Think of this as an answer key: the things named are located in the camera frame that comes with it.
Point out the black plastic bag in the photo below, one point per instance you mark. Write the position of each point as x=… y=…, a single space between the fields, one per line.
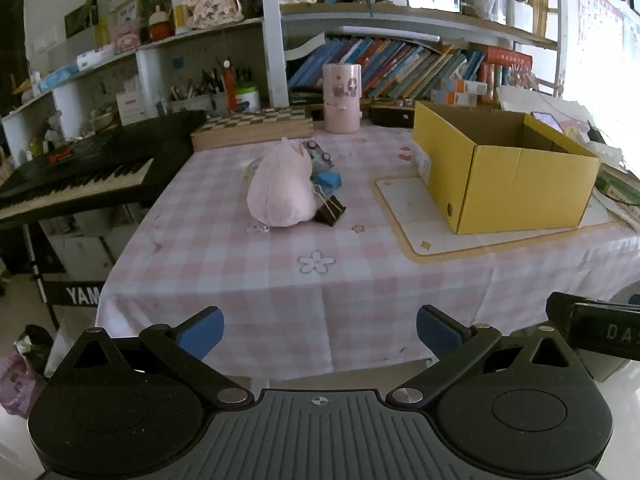
x=35 y=340

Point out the wooden chess board box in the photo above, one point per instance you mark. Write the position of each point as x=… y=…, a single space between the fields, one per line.
x=250 y=130

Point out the white storage container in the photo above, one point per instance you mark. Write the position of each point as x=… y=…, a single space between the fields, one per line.
x=519 y=14

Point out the red white round jar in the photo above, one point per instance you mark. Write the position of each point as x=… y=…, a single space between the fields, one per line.
x=160 y=27

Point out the dark brown box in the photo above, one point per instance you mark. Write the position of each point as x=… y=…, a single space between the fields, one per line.
x=390 y=116

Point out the pile of white papers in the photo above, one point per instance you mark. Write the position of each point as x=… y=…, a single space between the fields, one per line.
x=575 y=110

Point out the white jar green lid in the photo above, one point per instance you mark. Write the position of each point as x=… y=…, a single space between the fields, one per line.
x=247 y=100

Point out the white shelf unit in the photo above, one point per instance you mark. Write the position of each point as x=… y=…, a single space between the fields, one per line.
x=272 y=35

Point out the pink plastic bag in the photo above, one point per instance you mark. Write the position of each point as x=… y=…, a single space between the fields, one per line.
x=17 y=385

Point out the white blue flat box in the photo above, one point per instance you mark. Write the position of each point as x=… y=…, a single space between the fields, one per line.
x=95 y=60

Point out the black keyboard piano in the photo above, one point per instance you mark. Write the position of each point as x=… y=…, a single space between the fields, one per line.
x=100 y=160

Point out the pen organiser with pens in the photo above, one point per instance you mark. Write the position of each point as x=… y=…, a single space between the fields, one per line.
x=197 y=97

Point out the red book box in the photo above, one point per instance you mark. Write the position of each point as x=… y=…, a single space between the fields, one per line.
x=507 y=57

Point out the white card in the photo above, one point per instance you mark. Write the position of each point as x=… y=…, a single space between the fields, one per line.
x=131 y=108

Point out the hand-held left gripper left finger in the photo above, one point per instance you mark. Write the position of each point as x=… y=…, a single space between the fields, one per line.
x=202 y=332

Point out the slim red bottle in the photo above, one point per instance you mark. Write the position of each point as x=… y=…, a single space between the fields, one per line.
x=229 y=87

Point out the pink cylinder container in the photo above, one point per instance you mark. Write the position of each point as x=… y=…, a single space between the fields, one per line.
x=341 y=110

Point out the white desk mat orange border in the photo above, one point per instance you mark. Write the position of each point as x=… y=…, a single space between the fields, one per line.
x=415 y=215

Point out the wall chart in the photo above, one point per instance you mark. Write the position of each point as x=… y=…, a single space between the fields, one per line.
x=597 y=20

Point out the small blue block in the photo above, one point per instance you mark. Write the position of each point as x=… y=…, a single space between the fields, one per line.
x=327 y=179

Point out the green book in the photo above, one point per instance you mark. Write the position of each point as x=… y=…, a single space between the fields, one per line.
x=617 y=185

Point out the long row of books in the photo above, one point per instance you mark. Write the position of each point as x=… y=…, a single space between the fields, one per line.
x=400 y=67

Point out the black smartphone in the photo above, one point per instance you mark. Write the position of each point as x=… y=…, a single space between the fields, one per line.
x=546 y=120

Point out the yellow cardboard box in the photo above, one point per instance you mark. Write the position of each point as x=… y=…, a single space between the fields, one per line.
x=520 y=190

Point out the pink plush toy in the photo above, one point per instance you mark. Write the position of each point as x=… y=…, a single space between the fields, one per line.
x=280 y=185

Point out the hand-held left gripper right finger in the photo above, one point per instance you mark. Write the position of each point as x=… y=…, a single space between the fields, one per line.
x=440 y=332

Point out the black keyboard stand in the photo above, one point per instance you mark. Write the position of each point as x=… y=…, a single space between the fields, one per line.
x=75 y=294

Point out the black binder clip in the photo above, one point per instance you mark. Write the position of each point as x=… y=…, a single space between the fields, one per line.
x=330 y=212

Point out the orange white small box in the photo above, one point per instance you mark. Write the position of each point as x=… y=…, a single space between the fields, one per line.
x=470 y=86
x=452 y=98

